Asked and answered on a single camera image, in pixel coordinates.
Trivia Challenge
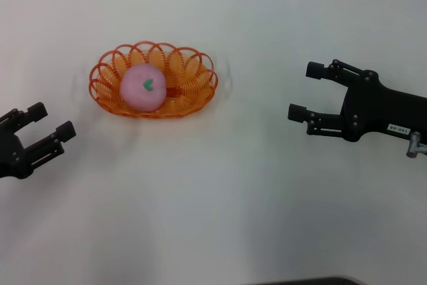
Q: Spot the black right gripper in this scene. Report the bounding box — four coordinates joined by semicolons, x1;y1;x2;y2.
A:
287;59;427;142

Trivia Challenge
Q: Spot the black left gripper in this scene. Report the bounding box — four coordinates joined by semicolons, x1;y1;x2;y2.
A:
0;101;77;180

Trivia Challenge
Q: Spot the pink peach with green leaf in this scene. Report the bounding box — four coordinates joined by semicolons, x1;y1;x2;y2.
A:
119;63;167;112

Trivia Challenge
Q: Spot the orange plastic woven basket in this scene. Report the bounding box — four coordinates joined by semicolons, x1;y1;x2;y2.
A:
88;41;220;118

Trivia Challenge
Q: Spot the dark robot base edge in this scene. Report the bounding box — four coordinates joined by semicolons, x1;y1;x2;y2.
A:
263;276;363;285

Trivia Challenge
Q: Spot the silver cable connector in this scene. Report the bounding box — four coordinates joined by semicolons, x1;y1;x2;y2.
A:
406;133;427;158

